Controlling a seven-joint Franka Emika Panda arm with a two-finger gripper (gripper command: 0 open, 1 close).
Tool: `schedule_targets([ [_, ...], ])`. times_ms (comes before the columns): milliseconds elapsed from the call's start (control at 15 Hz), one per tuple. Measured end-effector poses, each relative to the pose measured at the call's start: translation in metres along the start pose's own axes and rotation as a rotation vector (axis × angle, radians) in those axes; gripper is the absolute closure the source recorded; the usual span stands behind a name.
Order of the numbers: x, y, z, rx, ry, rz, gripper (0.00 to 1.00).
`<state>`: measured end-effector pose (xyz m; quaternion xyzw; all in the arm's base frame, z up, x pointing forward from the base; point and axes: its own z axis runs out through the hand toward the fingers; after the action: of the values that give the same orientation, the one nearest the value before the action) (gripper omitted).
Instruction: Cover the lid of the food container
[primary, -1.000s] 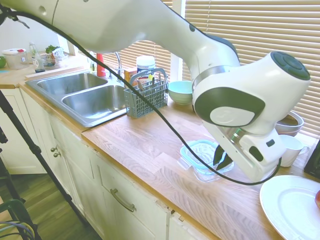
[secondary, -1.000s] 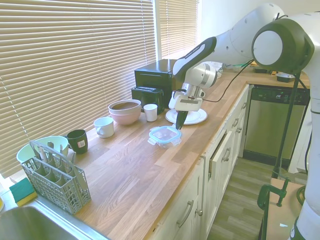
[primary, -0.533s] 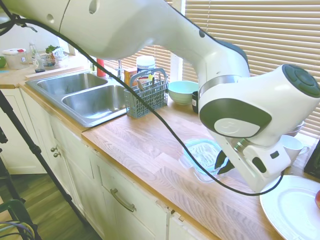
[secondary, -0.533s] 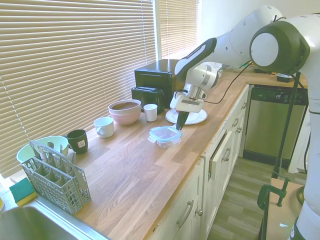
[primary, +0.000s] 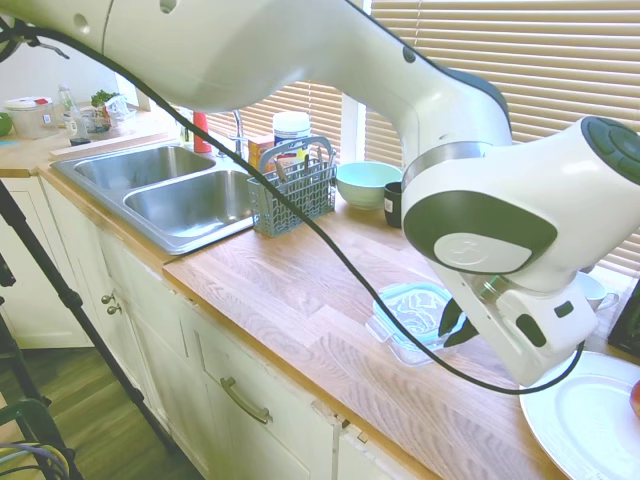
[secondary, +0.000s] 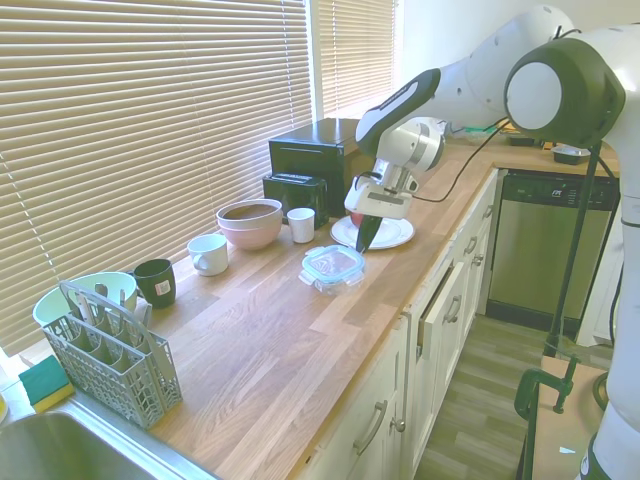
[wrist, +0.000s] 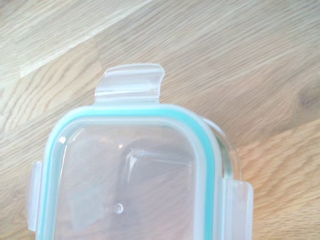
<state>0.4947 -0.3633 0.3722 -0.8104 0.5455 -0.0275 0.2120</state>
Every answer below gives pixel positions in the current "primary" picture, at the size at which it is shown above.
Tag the red spray bottle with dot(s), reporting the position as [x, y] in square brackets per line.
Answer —
[201, 135]

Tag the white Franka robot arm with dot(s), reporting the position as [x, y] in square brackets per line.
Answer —
[250, 50]

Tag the green metal frame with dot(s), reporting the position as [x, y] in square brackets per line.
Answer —
[35, 415]

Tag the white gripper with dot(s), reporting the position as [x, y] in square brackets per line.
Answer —
[520, 355]

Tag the black appliance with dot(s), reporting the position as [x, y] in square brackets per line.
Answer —
[630, 330]

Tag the red apple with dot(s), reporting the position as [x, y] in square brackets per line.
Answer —
[636, 397]

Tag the wide beige window blind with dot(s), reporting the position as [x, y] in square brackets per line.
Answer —
[550, 50]

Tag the teal bowl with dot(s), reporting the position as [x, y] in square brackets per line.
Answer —
[367, 182]

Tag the white window post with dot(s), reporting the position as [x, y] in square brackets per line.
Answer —
[354, 135]

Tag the white plastic tub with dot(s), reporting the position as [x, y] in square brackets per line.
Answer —
[30, 120]

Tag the white kitchen cabinet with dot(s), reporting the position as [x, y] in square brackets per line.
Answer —
[165, 350]

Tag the large white plate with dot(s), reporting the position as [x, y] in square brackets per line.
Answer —
[590, 425]

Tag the clear lid with teal rim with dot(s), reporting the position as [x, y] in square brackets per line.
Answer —
[415, 310]

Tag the clear glass food container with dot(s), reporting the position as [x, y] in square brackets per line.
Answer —
[400, 350]

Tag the clear soap bottle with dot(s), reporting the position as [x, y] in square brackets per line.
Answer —
[185, 137]

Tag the bag of green herbs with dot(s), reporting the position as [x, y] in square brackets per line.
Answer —
[107, 107]

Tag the round metal cabinet knob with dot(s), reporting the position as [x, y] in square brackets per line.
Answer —
[108, 299]
[114, 309]

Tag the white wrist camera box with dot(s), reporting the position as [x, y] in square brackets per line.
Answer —
[545, 315]

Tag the light wooden strip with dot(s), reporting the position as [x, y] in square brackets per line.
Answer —
[110, 145]

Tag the green apple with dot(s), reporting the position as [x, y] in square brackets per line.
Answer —
[4, 125]

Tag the black camera tripod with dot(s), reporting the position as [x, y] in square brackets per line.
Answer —
[70, 300]

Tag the narrow beige window blind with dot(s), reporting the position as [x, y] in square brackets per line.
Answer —
[320, 115]

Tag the orange cardboard box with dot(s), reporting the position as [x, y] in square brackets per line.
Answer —
[260, 152]

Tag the chrome faucet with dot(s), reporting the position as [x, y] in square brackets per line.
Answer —
[239, 135]

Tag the white wipes canister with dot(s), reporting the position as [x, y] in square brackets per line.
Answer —
[292, 127]

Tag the black cup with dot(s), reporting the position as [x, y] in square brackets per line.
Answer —
[392, 205]

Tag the ribbed white mug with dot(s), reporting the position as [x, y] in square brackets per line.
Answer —
[597, 292]

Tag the stainless steel double sink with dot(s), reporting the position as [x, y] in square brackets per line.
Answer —
[190, 210]

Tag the small chrome sink fitting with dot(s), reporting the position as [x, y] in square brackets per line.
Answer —
[220, 151]

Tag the grey plastic cutlery basket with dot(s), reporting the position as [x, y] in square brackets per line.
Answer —
[290, 205]

